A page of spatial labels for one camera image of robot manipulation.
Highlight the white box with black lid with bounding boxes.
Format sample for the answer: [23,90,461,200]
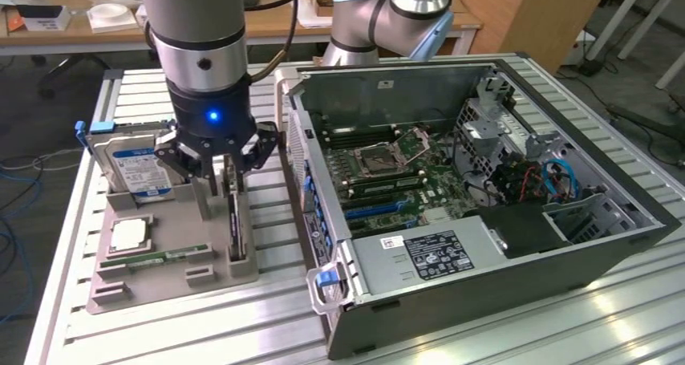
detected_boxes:
[14,4,72,32]

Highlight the black floor stand base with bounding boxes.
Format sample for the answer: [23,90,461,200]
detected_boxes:
[604,103,685,141]

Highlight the silver CPU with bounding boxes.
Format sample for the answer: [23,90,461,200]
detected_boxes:
[110,219,151,252]

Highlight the green RAM stick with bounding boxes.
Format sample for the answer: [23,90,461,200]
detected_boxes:
[100,242,210,269]

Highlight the metal socket cover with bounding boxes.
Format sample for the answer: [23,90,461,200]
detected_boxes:
[393,126,433,165]

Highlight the white table frame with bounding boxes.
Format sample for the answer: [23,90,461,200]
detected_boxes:
[585,0,685,89]

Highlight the grey metal drive bracket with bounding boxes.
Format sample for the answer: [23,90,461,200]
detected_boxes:
[542,192,639,245]

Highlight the white plastic block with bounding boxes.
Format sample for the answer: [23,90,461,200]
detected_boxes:
[86,2,139,34]

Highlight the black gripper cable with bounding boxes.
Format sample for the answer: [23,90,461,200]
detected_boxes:
[249,0,301,87]

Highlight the installed black RAM stick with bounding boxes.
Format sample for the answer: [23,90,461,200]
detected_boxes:
[347,171,425,196]

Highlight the white cardboard box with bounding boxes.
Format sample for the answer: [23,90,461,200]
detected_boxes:
[297,0,337,29]

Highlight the hard disk with blue carrier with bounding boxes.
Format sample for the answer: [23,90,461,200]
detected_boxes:
[74,116,186,204]

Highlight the green motherboard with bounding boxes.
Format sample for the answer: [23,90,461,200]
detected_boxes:
[310,112,484,237]

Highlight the black graphics card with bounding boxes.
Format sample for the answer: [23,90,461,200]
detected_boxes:
[222,152,251,262]

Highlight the blue expansion slot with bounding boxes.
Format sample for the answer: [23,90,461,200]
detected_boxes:
[342,202,401,221]

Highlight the grey power supply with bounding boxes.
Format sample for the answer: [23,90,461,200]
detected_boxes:
[350,215,508,296]

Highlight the red wire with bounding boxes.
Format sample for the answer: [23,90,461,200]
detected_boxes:
[521,166,537,201]

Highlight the open black PC case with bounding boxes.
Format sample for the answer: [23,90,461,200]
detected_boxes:
[273,58,683,361]

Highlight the blue floor cable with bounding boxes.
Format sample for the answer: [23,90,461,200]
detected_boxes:
[0,168,46,322]

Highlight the grey metal disk bay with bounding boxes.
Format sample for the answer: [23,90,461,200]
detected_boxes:
[454,70,537,177]

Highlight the wooden desk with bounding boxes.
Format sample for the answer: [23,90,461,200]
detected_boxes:
[0,0,484,57]

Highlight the CPU socket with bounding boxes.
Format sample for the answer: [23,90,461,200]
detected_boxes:
[355,144,401,177]

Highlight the wooden cabinet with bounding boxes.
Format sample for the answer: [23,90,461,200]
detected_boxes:
[470,0,614,67]

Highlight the grey parts rack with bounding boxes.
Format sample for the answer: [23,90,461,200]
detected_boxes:
[84,144,262,316]

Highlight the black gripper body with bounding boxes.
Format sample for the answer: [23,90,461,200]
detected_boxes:
[165,74,259,168]

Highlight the blue wire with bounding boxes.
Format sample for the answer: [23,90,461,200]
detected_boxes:
[541,158,582,200]

